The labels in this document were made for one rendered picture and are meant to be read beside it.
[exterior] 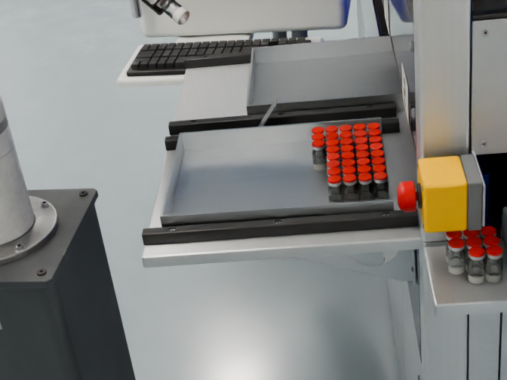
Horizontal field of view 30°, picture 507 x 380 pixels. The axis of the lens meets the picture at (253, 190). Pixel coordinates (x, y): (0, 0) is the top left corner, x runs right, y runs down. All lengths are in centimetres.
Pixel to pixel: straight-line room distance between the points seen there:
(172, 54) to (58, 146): 160
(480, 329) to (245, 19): 109
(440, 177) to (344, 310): 146
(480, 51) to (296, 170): 44
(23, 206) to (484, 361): 74
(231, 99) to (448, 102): 65
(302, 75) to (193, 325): 102
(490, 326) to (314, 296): 129
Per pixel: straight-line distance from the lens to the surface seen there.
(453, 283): 127
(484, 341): 146
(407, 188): 121
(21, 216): 150
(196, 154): 161
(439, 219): 121
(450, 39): 119
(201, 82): 187
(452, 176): 120
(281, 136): 160
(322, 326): 258
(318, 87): 179
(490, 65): 122
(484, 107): 124
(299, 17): 224
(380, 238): 135
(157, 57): 215
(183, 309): 270
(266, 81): 183
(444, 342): 145
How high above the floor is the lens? 165
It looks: 31 degrees down
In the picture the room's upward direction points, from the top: 7 degrees counter-clockwise
